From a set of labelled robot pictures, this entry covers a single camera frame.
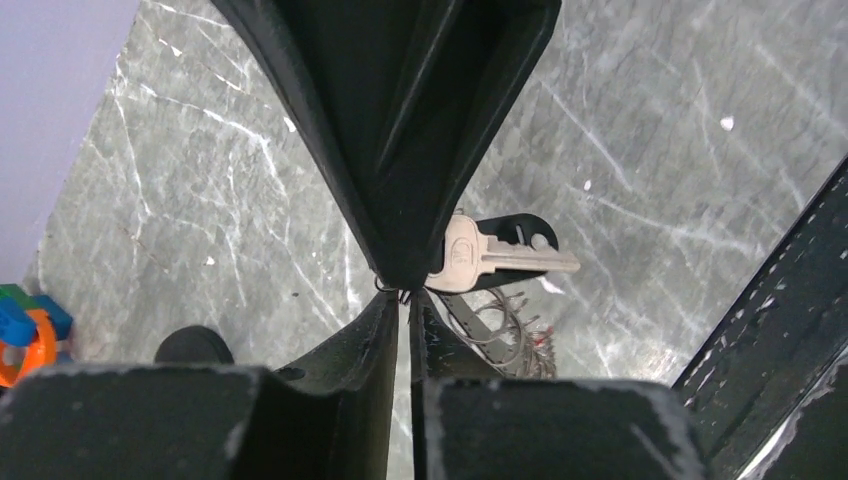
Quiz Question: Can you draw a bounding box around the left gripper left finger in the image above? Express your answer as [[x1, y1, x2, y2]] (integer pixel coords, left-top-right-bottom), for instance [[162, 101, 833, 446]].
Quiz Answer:
[[1, 293, 399, 479]]

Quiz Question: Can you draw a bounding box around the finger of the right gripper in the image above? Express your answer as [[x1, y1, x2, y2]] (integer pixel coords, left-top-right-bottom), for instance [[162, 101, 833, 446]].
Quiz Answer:
[[216, 1, 461, 290], [370, 1, 561, 291]]

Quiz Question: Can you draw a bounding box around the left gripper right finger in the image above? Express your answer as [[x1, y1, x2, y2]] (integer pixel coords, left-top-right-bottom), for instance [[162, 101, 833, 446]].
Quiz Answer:
[[409, 292, 709, 479]]

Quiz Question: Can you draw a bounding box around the silver chain ring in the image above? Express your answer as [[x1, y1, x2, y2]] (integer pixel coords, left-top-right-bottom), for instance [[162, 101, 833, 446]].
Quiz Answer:
[[437, 286, 558, 380]]

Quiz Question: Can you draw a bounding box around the red key tag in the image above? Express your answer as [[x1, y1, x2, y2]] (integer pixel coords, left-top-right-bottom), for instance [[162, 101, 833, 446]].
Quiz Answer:
[[533, 327, 553, 348]]

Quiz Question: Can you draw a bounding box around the black key tag with key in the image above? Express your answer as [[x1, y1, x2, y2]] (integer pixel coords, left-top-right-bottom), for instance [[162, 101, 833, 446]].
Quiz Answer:
[[425, 214, 580, 293]]

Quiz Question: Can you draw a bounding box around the left black microphone stand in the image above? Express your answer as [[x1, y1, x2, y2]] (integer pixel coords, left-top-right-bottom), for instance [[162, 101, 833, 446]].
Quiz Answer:
[[154, 325, 234, 364]]

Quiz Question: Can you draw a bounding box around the orange horseshoe toy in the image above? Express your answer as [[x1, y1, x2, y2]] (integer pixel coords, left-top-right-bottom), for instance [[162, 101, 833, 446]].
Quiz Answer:
[[1, 309, 59, 387]]

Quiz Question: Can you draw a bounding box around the blue toy brick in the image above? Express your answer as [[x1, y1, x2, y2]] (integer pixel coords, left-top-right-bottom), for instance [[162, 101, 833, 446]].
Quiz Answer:
[[1, 295, 73, 347]]

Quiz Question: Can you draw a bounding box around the green toy brick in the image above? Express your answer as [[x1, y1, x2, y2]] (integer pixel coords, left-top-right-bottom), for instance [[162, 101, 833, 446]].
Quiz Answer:
[[1, 284, 41, 311]]

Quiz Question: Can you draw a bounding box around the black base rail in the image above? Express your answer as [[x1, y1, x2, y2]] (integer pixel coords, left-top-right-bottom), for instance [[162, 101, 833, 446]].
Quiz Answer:
[[673, 161, 847, 479]]

